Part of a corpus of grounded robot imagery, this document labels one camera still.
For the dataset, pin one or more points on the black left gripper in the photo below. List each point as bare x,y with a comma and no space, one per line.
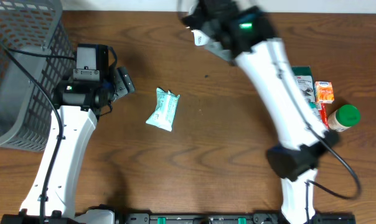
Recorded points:
124,82

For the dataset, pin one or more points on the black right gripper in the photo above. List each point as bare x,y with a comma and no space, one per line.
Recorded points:
216,45

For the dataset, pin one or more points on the mint green wipes pack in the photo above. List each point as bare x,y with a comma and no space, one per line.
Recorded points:
164,113

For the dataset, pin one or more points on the green product pouch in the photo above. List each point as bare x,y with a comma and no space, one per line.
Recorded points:
304,79

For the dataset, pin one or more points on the small orange box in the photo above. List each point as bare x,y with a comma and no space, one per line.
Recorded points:
324,92

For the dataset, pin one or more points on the red sachet stick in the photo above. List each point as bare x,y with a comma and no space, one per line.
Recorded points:
323,115

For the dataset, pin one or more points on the green lid spice jar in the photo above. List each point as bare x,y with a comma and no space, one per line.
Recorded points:
344,118

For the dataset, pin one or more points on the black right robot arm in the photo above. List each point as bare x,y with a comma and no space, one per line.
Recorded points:
248,39

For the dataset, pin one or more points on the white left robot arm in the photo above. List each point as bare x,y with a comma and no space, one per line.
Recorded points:
51,199

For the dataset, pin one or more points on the white barcode scanner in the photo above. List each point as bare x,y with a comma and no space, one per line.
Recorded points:
200,38

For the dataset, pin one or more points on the grey plastic mesh basket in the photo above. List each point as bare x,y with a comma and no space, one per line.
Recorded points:
33,39

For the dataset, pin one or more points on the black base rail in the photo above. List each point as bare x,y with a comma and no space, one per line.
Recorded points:
248,218

